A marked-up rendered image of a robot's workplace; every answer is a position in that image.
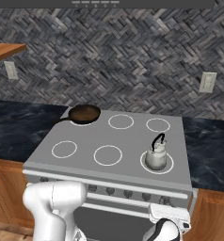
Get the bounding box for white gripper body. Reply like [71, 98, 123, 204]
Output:
[148, 202, 192, 225]

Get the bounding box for grey stove with hob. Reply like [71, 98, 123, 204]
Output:
[22, 106, 195, 241]

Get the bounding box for wooden base cupboard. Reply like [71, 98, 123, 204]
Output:
[0, 157, 36, 230]
[188, 187, 224, 241]

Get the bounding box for dark oven door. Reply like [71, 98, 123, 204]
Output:
[72, 201, 155, 241]

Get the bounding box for dark brown frying pan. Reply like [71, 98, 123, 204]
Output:
[56, 104, 102, 125]

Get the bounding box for dark range hood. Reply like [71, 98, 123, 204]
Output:
[0, 0, 216, 10]

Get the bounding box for silver oven door handle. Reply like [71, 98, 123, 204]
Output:
[81, 201, 152, 219]

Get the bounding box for white kettle with black handle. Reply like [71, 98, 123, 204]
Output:
[144, 132, 168, 171]

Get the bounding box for white wall socket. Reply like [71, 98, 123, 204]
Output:
[3, 60, 20, 81]
[199, 72, 218, 94]

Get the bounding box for wooden wall cupboard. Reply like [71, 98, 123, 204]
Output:
[0, 42, 27, 64]

